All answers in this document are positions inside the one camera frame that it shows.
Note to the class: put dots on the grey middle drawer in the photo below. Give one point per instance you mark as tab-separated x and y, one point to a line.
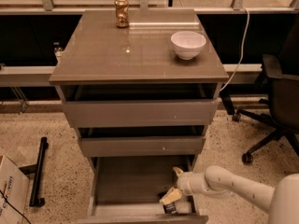
141	141

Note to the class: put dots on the small clear bottle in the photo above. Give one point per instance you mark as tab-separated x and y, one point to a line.
58	50

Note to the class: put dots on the cardboard box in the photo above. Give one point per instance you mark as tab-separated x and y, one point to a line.
13	191

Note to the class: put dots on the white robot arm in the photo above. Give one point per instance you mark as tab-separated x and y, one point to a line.
280	203

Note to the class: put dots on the grey top drawer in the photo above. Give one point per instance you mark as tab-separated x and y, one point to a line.
148	105

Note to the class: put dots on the black metal bar stand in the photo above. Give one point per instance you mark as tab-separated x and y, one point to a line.
36	171

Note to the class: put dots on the grey bottom drawer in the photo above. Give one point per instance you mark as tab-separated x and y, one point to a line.
127	190

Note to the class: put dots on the dark rxbar blueberry wrapper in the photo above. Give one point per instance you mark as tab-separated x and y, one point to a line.
169	208

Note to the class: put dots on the black office chair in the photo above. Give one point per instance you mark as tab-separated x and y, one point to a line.
281	73

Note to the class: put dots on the white ceramic bowl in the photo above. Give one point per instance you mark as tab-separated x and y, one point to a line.
187	44

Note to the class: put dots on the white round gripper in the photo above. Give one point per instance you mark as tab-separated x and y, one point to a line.
184	183

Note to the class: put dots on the grey drawer cabinet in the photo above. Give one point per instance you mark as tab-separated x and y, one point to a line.
100	53

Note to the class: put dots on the crushed gold soda can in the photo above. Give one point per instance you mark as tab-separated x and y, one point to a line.
122	7

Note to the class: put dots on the grey drawer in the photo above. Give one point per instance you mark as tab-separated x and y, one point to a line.
127	190
148	105
141	141

